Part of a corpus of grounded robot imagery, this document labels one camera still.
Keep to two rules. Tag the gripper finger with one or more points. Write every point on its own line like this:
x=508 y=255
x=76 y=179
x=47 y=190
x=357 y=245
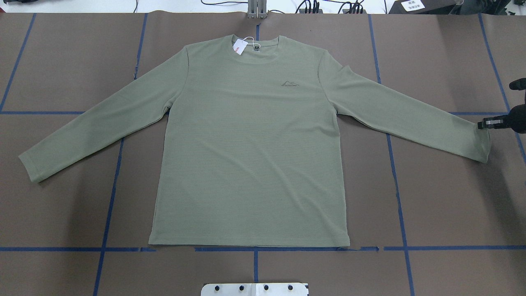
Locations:
x=496 y=120
x=493 y=126

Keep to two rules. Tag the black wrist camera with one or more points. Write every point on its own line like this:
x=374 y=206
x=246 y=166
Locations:
x=519 y=84

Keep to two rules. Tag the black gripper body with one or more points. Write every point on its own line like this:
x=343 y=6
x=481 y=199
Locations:
x=518 y=122

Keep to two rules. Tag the olive green long-sleeve shirt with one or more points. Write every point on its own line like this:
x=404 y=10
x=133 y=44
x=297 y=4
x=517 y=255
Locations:
x=252 y=149

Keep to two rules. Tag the aluminium frame post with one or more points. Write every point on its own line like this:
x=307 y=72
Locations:
x=257 y=9

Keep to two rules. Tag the white paper hang tag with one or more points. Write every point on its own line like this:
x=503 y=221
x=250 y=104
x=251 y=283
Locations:
x=240 y=45

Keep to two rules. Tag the black box with white label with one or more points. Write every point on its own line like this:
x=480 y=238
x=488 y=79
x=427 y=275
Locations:
x=431 y=7

